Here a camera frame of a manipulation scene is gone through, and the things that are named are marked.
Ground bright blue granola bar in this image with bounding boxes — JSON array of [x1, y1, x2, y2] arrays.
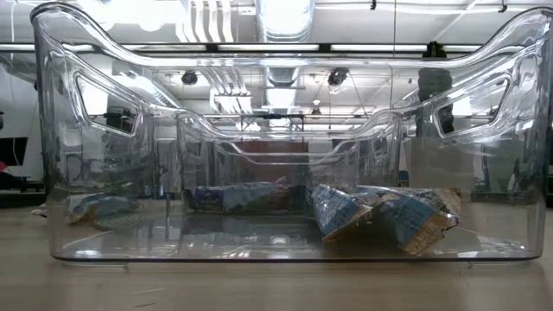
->
[[185, 181, 306, 216]]

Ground light blue granola bar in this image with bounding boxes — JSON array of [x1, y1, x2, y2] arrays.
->
[[366, 186, 462, 257], [309, 183, 375, 243]]

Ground white blue granola bar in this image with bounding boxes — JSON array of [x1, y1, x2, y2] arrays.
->
[[64, 192, 143, 228]]

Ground clear plastic bin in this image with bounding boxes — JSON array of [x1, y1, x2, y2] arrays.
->
[[213, 138, 362, 204], [175, 110, 405, 217], [29, 2, 553, 264]]

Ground white ceiling strip light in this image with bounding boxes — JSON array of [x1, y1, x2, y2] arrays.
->
[[218, 42, 321, 53], [330, 42, 429, 53]]

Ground black monitor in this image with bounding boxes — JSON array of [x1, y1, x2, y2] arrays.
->
[[0, 136, 28, 168]]

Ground silver ventilation duct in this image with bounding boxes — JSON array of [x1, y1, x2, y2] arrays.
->
[[254, 0, 316, 43]]

